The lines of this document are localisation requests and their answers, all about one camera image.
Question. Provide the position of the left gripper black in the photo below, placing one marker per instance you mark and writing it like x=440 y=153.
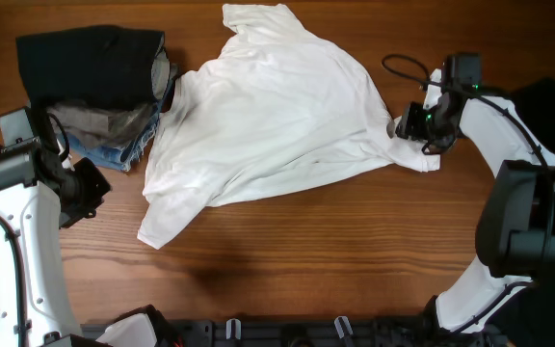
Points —
x=98 y=189

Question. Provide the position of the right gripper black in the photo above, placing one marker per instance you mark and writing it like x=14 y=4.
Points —
x=409 y=125

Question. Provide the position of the white t-shirt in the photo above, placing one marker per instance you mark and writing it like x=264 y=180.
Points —
x=279 y=111

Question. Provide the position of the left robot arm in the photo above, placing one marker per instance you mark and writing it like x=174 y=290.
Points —
x=40 y=194

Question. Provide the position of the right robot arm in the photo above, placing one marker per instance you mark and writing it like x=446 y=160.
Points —
x=515 y=235

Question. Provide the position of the folded blue denim shorts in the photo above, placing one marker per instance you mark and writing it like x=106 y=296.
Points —
x=123 y=158

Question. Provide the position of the folded grey garment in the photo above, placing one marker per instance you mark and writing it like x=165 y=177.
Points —
x=95 y=127

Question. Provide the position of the folded black garment on stack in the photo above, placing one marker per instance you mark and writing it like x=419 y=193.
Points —
x=104 y=66

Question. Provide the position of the black garment at right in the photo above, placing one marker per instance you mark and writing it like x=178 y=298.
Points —
x=529 y=318

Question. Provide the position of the left white rail clip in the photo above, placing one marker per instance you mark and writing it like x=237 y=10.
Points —
x=233 y=329

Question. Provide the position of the white rail clip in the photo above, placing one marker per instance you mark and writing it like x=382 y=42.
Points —
x=343 y=327
x=233 y=329

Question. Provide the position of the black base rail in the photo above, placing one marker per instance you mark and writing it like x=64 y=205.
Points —
x=367 y=333

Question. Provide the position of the right white rail clip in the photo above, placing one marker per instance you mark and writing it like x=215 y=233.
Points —
x=343 y=327

